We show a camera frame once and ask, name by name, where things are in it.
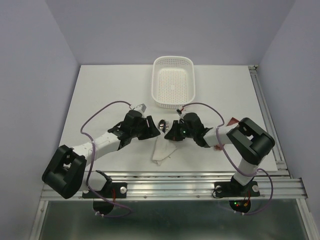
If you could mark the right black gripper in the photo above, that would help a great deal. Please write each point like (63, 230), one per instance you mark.
(172, 134)

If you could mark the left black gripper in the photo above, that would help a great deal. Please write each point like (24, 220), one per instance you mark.
(151, 131)

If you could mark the green handled spoon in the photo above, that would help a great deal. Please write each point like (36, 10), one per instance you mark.
(162, 125)

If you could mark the white paper napkin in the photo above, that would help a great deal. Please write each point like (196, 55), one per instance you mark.
(162, 150)

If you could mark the green handled fork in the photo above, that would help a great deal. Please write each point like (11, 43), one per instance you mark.
(167, 125)

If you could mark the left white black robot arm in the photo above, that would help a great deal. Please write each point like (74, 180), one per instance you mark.
(65, 172)

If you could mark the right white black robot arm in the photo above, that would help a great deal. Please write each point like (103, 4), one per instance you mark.
(249, 139)

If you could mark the white perforated plastic basket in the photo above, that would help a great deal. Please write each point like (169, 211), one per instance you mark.
(173, 81)

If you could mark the red plastic utensil tray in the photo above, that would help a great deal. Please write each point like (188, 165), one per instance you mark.
(233, 121)

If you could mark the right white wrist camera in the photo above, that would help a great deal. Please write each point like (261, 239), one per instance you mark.
(180, 110)

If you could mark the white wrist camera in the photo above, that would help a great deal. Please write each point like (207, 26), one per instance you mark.
(180, 110)
(141, 108)

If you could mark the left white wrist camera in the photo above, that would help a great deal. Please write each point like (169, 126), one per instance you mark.
(141, 108)

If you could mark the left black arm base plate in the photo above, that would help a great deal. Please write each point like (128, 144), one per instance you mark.
(105, 202)

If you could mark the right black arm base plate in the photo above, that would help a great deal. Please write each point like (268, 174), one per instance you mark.
(240, 196)

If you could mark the aluminium right side rail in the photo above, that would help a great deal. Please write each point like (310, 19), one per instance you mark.
(282, 168)

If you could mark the aluminium rail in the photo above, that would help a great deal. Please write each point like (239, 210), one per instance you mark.
(282, 168)
(156, 186)

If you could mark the aluminium front rail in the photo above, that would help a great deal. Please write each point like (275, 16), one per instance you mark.
(156, 186)

